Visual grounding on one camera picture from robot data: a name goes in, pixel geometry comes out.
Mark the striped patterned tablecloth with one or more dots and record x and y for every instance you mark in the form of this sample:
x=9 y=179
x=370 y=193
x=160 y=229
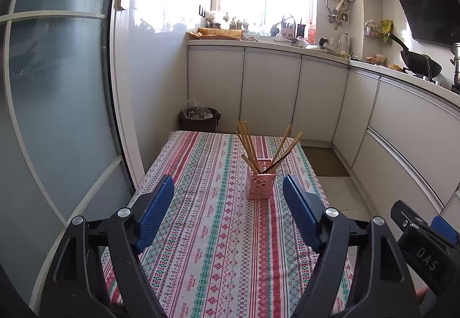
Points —
x=215 y=231

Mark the pink plastic lattice holder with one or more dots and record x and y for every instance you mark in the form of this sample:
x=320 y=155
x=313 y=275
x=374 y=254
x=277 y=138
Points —
x=260 y=185

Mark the person's right hand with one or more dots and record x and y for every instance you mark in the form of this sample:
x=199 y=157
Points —
x=421 y=292

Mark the white kettle jug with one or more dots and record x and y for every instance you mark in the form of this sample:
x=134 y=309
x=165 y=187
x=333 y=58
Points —
x=345 y=44

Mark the black wok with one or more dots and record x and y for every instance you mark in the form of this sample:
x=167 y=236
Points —
x=420 y=64

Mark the water heater pipes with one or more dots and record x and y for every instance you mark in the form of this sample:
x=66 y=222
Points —
x=337 y=10

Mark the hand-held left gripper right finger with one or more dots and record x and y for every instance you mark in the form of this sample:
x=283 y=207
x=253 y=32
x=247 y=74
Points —
x=300 y=213

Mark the dark brown trash bin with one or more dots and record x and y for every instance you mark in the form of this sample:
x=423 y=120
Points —
x=199 y=123

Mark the frosted glass sliding door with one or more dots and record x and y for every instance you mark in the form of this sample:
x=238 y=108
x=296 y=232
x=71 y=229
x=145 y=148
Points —
x=54 y=105

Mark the bunch of wooden chopsticks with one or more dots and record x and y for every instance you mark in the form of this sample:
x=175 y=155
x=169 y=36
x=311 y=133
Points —
x=248 y=145

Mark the brown floor mat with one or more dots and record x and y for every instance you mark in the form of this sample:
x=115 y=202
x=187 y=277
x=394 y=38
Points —
x=323 y=161

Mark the black pronged wall rack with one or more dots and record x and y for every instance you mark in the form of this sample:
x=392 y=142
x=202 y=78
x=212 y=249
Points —
x=201 y=11

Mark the dark brown chopstick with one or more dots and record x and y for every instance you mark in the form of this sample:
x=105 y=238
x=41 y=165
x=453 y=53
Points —
x=275 y=163

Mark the white kitchen base cabinet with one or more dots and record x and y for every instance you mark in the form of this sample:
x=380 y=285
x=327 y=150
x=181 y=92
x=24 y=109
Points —
x=269 y=95

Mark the stainless steel steamer pot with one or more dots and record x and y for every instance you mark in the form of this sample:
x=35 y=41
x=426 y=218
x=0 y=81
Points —
x=457 y=66

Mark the red bottle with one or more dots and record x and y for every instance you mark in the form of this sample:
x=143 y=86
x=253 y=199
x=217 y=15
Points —
x=312 y=32

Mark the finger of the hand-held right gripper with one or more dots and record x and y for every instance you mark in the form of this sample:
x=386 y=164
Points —
x=444 y=230
x=406 y=215

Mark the yellow flat bundle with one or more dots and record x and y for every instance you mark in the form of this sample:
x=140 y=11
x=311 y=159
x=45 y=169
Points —
x=215 y=33

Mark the countertop utensil holder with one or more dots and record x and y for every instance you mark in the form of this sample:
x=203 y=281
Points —
x=287 y=29

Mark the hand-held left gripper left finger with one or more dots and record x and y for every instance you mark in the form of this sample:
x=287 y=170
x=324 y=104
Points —
x=158 y=213

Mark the yellow green snack packet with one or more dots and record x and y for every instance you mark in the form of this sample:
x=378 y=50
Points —
x=386 y=28

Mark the white kitchen countertop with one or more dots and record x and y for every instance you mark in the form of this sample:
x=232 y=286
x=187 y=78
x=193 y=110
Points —
x=370 y=68

